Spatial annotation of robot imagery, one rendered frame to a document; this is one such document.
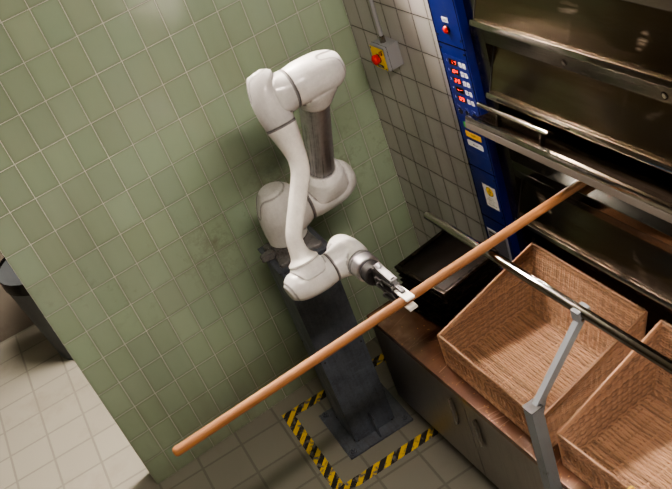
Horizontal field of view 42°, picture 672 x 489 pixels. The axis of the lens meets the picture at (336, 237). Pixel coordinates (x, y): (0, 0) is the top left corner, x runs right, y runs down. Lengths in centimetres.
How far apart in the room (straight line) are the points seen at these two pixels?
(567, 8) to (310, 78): 79
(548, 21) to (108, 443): 297
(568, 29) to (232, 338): 209
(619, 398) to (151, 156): 187
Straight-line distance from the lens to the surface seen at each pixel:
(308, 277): 275
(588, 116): 263
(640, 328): 294
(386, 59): 335
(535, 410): 256
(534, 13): 262
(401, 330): 345
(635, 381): 294
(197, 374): 393
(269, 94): 272
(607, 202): 283
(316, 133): 296
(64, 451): 465
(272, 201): 315
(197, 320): 379
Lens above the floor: 288
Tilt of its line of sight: 35 degrees down
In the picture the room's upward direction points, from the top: 21 degrees counter-clockwise
